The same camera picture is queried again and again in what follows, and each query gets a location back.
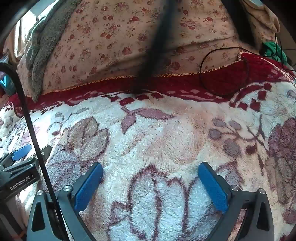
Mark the beige floral quilt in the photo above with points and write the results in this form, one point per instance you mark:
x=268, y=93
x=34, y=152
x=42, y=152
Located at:
x=111, y=46

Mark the red and white plush blanket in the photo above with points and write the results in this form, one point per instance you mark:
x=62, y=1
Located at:
x=161, y=139

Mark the grey fleece blanket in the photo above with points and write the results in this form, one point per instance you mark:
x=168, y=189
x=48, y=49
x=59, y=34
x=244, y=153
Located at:
x=44, y=41

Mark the teal bag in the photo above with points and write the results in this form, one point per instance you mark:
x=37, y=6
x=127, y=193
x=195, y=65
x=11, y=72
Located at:
x=5, y=84

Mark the window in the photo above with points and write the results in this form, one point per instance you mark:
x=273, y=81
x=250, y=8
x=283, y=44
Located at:
x=27, y=32

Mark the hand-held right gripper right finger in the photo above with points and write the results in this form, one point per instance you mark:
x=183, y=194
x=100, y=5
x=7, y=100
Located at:
x=212, y=187

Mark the beige cloth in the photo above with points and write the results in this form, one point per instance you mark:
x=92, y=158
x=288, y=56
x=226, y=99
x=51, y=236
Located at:
x=261, y=14

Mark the green cloth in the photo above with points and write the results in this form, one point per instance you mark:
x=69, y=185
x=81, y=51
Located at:
x=271, y=49

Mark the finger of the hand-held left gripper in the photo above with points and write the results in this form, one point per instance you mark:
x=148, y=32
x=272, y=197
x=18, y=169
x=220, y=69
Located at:
x=44, y=151
x=22, y=151

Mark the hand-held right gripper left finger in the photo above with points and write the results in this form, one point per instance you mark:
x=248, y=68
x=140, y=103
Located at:
x=89, y=185

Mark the black pants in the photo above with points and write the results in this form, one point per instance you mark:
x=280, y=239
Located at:
x=157, y=46

